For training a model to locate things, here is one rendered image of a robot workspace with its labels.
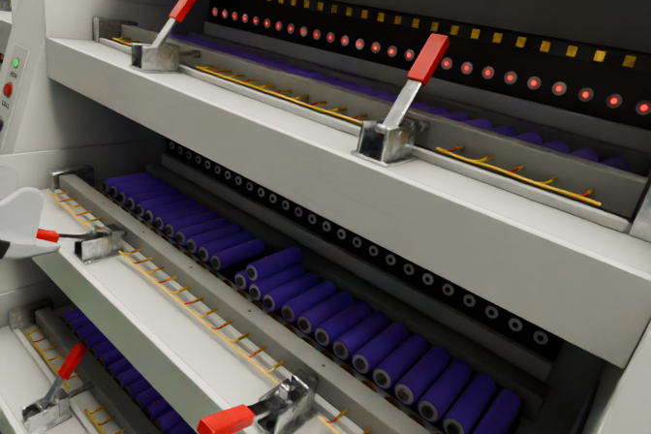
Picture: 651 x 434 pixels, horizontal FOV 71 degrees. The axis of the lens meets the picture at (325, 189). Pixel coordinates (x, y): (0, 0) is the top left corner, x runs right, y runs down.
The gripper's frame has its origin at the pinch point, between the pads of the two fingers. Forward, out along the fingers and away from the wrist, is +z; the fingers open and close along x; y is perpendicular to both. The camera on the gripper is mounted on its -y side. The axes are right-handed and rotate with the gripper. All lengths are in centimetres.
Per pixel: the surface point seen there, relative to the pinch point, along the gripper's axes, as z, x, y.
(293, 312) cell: 12.3, -20.1, 5.4
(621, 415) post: 1.2, -43.1, 12.2
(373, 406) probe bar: 8.4, -31.4, 4.2
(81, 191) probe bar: 8.0, 10.2, 4.0
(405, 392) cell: 12.2, -31.9, 5.3
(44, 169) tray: 6.9, 17.7, 3.7
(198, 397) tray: 4.7, -20.6, -1.9
